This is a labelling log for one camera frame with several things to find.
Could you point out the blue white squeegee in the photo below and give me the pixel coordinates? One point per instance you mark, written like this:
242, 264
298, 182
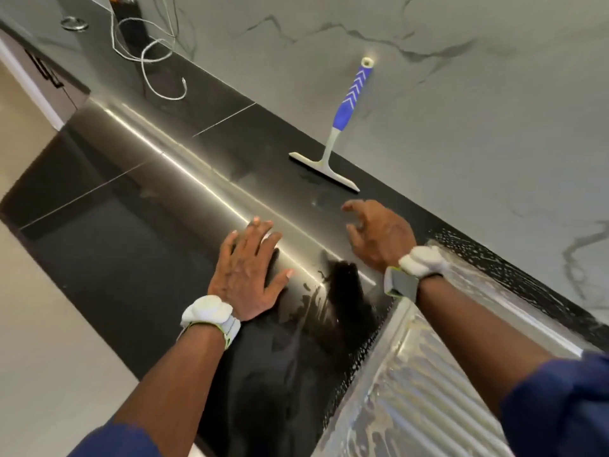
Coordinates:
338, 119

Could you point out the person's right hand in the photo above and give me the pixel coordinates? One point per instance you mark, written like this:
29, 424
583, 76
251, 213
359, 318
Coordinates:
382, 235

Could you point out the person's left hand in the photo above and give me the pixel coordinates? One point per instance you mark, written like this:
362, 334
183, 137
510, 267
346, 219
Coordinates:
247, 271

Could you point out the white left wrist tracker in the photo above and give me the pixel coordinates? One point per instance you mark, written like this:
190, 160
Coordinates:
207, 311

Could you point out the stainless steel sink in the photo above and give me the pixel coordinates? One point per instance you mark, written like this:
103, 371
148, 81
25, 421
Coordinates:
447, 395

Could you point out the person's right forearm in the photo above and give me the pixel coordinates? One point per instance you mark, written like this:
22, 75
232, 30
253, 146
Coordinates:
485, 338

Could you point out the person's left forearm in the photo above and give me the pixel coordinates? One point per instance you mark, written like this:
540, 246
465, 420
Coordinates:
176, 390

